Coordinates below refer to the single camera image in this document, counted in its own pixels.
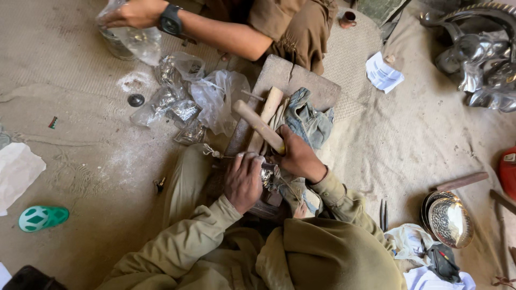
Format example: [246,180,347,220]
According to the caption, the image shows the person's right hand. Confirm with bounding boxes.
[275,125,328,184]

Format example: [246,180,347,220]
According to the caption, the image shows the person's left hand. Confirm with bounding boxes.
[224,152,267,215]

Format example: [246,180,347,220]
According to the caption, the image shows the small silver metal piece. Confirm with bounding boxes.
[260,161,282,190]

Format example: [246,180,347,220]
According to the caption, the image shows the wooden mallet handle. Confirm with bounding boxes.
[233,100,286,155]

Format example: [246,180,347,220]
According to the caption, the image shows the blue denim cloth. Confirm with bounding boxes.
[282,88,335,151]

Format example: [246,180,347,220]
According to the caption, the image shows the pale wooden stick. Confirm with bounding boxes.
[247,86,284,154]

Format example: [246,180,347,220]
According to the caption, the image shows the dark wooden work block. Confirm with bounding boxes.
[247,188,284,220]

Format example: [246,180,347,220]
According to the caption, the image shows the thin metal rod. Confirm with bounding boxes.
[241,89,265,102]

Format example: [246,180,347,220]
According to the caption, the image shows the grey stone slab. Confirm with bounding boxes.
[224,54,342,158]

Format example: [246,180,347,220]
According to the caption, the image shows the plastic bag of silver pieces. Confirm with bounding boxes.
[130,86,179,128]
[173,119,209,146]
[165,100,201,129]
[155,52,205,88]

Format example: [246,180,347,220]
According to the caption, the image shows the large translucent plastic bag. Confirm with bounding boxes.
[189,70,251,137]

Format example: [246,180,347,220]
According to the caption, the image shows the beige woven mat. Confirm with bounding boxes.
[322,8,384,122]

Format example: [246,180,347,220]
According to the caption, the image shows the folded white printed paper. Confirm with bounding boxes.
[365,51,405,94]

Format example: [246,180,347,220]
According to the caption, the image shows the person's khaki clothing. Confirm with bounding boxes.
[96,144,409,290]

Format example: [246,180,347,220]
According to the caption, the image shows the metal tweezers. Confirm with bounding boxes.
[379,198,389,233]

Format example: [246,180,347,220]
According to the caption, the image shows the small brown clay cup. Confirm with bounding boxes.
[339,11,358,29]

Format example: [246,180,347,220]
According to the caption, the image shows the green patterned cloth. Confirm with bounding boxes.
[356,0,409,27]

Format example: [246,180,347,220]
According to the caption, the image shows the black wristwatch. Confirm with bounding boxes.
[157,3,184,37]

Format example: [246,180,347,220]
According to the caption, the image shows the white plastic bag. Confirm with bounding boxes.
[385,223,437,267]

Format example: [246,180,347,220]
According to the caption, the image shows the clear plastic bag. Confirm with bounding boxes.
[96,0,163,67]

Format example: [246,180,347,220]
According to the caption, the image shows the round metal tin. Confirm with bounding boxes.
[99,26,136,61]

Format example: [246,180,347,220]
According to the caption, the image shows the brown wooden rod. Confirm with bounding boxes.
[435,172,489,192]

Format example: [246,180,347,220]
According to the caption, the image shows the stack of engraved metal bowls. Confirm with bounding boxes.
[419,190,475,249]

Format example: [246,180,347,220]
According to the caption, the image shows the white striped cloth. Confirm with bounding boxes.
[403,266,476,290]

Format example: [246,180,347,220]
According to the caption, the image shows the black cloth pouch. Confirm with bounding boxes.
[426,243,462,284]

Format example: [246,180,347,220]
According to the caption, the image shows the heap of shiny metal ornaments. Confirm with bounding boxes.
[419,1,516,113]

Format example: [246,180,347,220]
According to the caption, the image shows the green white rubber sandal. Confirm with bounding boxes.
[19,206,70,233]

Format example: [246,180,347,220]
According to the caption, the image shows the red container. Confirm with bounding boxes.
[498,147,516,202]

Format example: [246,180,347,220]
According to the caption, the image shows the white crumpled paper sheet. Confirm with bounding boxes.
[0,142,47,217]

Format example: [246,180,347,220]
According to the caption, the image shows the long thin wooden stick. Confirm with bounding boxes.
[494,201,510,279]

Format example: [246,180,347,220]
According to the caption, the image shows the black bag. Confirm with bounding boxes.
[2,265,67,290]

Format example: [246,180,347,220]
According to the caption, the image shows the knotted white string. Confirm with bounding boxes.
[202,144,235,160]

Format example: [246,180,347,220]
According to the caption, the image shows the dark wooden handled tool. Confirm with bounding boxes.
[489,189,516,215]

